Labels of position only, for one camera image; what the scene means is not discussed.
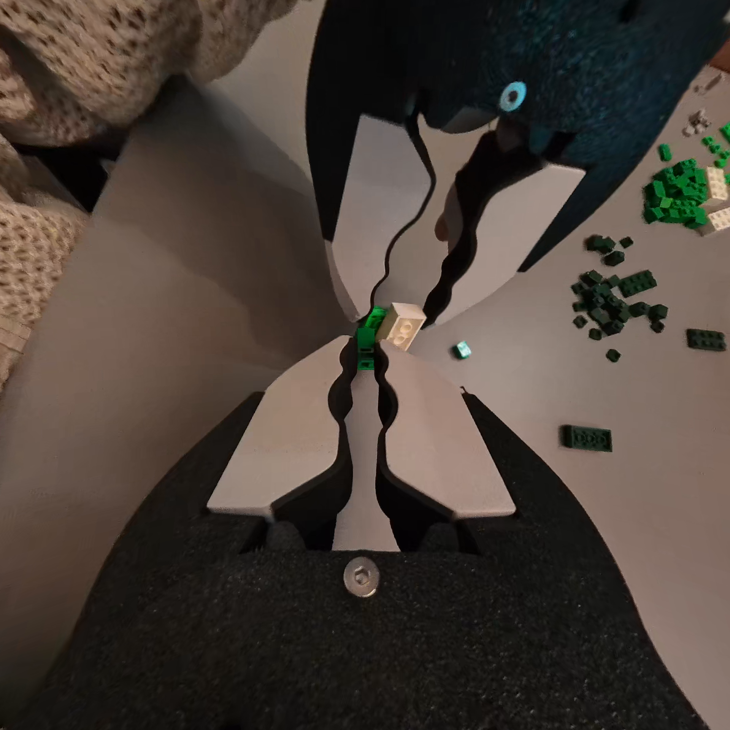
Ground person's left hand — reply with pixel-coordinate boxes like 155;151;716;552
435;182;458;243

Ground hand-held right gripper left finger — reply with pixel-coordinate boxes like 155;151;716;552
206;335;355;519

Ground pile of dark green lego pieces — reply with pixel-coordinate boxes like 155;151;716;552
570;234;669;363

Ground green and white lego assembly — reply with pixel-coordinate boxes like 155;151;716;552
355;302;427;373

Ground scattered light grey lego pieces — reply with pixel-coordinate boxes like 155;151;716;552
681;74;722;138

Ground pile of bright green lego pieces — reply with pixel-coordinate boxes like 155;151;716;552
643;122;730;229

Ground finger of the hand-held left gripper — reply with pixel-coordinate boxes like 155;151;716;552
423;130;588;329
324;113;438;321

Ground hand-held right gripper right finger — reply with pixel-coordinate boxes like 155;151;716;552
373;342;517;520

